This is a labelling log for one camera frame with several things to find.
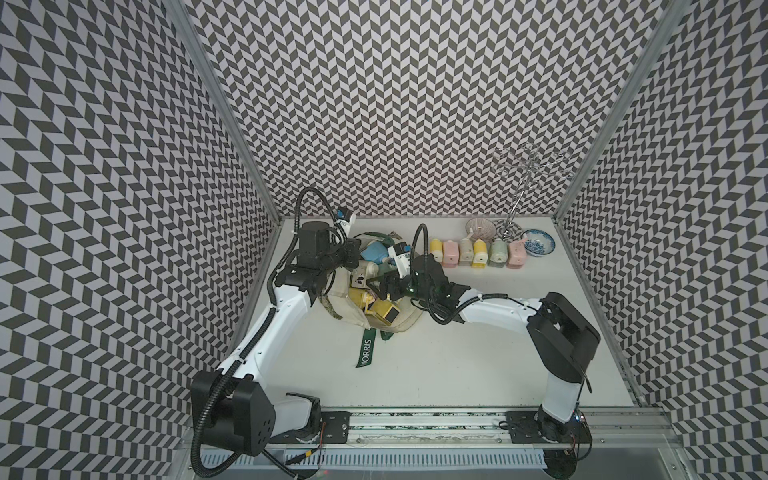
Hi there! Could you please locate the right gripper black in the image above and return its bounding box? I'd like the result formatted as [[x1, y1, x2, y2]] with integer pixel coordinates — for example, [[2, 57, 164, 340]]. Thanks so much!
[[365, 267, 435, 302]]

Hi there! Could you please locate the yellow block pencil sharpener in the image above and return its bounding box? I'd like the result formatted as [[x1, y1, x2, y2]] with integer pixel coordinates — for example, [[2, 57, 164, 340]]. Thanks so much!
[[428, 238, 444, 264]]

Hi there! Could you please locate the pink rounded pencil sharpener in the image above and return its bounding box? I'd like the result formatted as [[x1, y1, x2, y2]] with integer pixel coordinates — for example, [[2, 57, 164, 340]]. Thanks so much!
[[442, 240, 461, 268]]

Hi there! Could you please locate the small yellow black sharpener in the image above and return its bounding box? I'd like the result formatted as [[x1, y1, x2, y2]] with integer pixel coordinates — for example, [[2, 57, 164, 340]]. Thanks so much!
[[367, 299, 400, 326]]

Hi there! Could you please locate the white grey pencil sharpener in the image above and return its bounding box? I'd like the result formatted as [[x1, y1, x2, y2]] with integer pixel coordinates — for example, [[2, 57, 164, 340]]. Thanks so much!
[[350, 260, 379, 289]]

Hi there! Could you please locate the cream canvas tote bag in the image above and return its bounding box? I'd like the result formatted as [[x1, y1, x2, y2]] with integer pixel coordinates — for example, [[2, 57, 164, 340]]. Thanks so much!
[[320, 231, 422, 368]]

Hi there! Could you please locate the white cartoon pencil sharpener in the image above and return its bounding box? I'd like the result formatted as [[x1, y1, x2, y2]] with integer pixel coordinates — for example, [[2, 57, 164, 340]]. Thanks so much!
[[459, 236, 475, 266]]

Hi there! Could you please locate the yellow round pencil sharpener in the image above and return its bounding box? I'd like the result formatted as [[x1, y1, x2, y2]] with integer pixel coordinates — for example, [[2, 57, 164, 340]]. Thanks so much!
[[471, 239, 489, 269]]

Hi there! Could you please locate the mint green pencil sharpener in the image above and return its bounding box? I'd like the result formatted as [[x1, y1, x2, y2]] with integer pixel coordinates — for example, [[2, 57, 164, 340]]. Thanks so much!
[[488, 238, 509, 268]]

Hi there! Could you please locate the pink block pencil sharpener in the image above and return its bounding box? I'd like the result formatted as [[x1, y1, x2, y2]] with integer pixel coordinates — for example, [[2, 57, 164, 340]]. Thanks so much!
[[506, 239, 528, 269]]

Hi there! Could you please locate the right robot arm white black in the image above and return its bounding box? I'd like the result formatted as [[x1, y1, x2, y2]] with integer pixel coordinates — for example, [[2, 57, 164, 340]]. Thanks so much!
[[386, 254, 601, 443]]

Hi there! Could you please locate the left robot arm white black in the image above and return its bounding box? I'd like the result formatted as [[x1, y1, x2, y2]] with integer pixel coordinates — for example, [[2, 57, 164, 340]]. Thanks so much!
[[191, 218, 360, 456]]

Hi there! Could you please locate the blue round pencil sharpener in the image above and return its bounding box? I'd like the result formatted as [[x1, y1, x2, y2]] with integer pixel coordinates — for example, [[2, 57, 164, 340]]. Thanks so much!
[[361, 241, 389, 264]]

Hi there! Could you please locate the pink ribbed bowl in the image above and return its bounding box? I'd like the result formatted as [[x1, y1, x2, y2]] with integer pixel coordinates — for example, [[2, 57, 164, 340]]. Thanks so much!
[[465, 217, 497, 242]]

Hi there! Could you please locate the blue white patterned bowl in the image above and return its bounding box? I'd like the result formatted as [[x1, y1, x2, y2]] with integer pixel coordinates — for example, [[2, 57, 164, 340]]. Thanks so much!
[[523, 229, 556, 257]]

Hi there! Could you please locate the silver jewelry tree stand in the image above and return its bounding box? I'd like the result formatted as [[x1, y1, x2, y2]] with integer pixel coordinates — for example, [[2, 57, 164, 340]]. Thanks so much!
[[492, 143, 574, 243]]

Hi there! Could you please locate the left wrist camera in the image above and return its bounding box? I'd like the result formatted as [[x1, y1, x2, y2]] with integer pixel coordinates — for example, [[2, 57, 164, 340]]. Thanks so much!
[[334, 206, 356, 236]]

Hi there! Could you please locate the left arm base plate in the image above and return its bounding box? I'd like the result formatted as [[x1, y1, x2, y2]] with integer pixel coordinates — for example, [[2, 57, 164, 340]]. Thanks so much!
[[269, 410, 351, 445]]

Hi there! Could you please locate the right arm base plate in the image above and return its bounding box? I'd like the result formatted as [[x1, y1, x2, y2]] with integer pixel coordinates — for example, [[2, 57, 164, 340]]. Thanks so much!
[[501, 410, 593, 445]]

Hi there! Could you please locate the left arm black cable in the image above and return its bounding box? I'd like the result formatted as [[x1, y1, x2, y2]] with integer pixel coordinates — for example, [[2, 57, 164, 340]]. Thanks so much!
[[189, 187, 343, 480]]

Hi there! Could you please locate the aluminium mounting rail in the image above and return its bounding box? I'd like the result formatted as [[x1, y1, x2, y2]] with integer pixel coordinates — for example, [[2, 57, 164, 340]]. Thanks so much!
[[267, 406, 682, 453]]

